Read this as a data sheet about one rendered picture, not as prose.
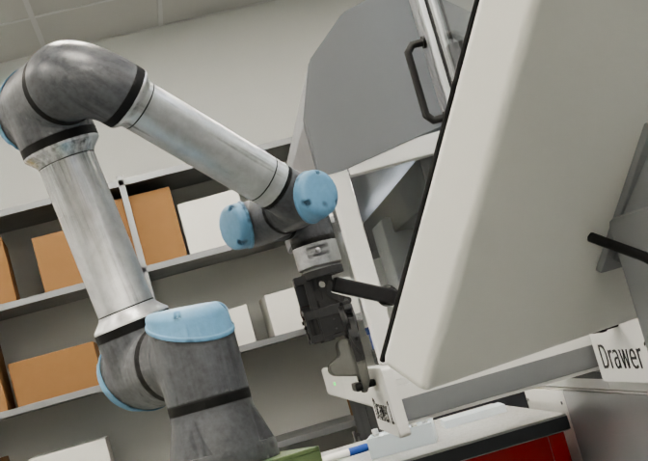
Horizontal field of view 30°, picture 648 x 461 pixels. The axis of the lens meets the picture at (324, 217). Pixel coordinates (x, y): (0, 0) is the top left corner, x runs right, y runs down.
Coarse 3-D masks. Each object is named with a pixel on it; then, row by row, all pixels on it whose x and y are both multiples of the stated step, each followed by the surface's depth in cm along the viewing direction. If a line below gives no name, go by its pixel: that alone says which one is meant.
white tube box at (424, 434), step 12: (432, 420) 226; (384, 432) 230; (420, 432) 221; (432, 432) 221; (372, 444) 222; (384, 444) 222; (396, 444) 221; (408, 444) 221; (420, 444) 221; (372, 456) 222
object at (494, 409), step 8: (480, 408) 246; (488, 408) 242; (496, 408) 241; (504, 408) 241; (456, 416) 244; (464, 416) 241; (472, 416) 241; (480, 416) 241; (488, 416) 241; (448, 424) 241; (456, 424) 241
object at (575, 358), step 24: (528, 360) 188; (552, 360) 188; (576, 360) 188; (408, 384) 186; (456, 384) 187; (480, 384) 187; (504, 384) 187; (528, 384) 187; (408, 408) 186; (432, 408) 186; (456, 408) 186
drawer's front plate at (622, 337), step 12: (624, 324) 167; (636, 324) 162; (600, 336) 179; (612, 336) 173; (624, 336) 168; (636, 336) 163; (600, 348) 181; (612, 348) 175; (624, 348) 170; (600, 360) 182; (612, 360) 176; (636, 360) 166; (612, 372) 178; (624, 372) 173; (636, 372) 167
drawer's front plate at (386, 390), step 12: (372, 372) 198; (384, 372) 184; (384, 384) 186; (396, 384) 184; (372, 396) 208; (384, 396) 191; (396, 396) 184; (396, 408) 184; (396, 420) 184; (396, 432) 187; (408, 432) 184
